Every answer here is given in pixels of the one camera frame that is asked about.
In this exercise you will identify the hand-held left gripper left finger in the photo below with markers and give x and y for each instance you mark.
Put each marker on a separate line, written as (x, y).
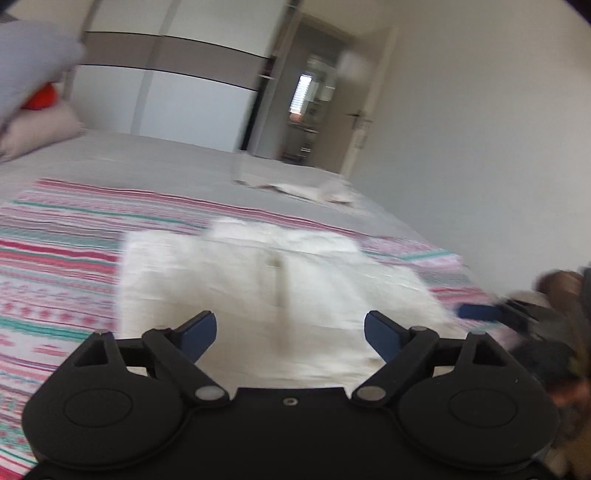
(199, 333)

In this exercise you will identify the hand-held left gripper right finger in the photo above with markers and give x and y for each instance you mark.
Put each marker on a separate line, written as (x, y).
(383, 334)

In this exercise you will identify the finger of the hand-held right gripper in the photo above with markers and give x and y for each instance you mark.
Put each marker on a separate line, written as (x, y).
(480, 312)

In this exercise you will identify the white quilted hooded jacket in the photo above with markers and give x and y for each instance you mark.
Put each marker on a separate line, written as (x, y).
(277, 295)

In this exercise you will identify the striped patterned blanket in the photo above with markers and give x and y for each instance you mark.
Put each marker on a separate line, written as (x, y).
(60, 258)

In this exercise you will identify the white folded cloth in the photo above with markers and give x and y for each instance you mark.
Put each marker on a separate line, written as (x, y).
(318, 190)

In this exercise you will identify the bed with grey sheet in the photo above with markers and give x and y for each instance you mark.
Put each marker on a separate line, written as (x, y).
(152, 157)

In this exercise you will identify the white room door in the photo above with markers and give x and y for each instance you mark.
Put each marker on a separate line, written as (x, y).
(369, 92)

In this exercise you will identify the white and grey wardrobe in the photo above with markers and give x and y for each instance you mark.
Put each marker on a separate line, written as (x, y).
(184, 83)

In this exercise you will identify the beige pillow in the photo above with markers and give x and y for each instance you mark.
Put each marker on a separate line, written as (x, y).
(39, 131)

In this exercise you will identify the red orange cushion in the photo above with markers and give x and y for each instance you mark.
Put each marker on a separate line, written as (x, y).
(42, 98)

